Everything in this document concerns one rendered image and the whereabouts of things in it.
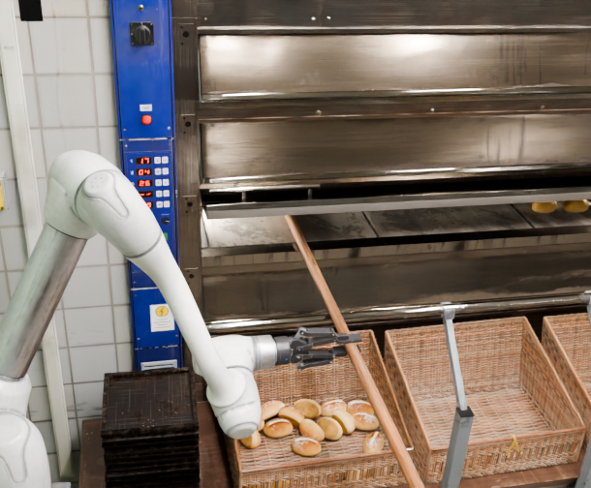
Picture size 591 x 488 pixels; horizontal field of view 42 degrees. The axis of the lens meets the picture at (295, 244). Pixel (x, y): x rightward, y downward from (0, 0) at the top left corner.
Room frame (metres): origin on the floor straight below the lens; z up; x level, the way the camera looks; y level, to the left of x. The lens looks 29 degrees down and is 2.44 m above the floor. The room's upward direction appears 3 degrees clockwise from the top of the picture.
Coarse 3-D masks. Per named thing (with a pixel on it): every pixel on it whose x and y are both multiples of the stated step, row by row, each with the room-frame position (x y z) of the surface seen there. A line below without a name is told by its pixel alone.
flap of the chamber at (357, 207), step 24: (240, 192) 2.18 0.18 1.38; (264, 192) 2.18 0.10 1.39; (288, 192) 2.19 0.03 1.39; (312, 192) 2.19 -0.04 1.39; (336, 192) 2.20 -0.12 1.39; (360, 192) 2.20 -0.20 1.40; (384, 192) 2.21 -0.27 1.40; (408, 192) 2.21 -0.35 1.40; (432, 192) 2.22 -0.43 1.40; (216, 216) 1.97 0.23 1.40; (240, 216) 1.99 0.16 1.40; (264, 216) 2.01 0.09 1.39
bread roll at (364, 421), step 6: (354, 414) 2.02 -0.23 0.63; (360, 414) 2.01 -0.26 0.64; (366, 414) 2.01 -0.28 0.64; (372, 414) 2.02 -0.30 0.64; (360, 420) 1.99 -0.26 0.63; (366, 420) 1.99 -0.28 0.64; (372, 420) 2.00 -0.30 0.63; (378, 420) 2.01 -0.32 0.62; (360, 426) 1.99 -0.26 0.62; (366, 426) 1.98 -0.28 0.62; (372, 426) 1.99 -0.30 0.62; (378, 426) 2.00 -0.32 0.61
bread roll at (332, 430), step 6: (318, 420) 1.98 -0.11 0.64; (324, 420) 1.97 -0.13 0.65; (330, 420) 1.96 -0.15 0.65; (324, 426) 1.95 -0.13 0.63; (330, 426) 1.95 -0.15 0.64; (336, 426) 1.94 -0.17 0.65; (324, 432) 1.94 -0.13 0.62; (330, 432) 1.93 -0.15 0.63; (336, 432) 1.93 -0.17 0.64; (330, 438) 1.92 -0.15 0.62; (336, 438) 1.92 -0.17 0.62
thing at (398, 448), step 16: (288, 224) 2.34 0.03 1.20; (304, 240) 2.20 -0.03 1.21; (304, 256) 2.11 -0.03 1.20; (320, 272) 2.01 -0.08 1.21; (320, 288) 1.92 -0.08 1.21; (336, 320) 1.76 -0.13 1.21; (352, 352) 1.61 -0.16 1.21; (368, 384) 1.49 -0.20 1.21; (384, 416) 1.37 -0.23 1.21; (384, 432) 1.34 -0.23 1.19; (400, 448) 1.27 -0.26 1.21; (400, 464) 1.24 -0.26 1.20; (416, 480) 1.18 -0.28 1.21
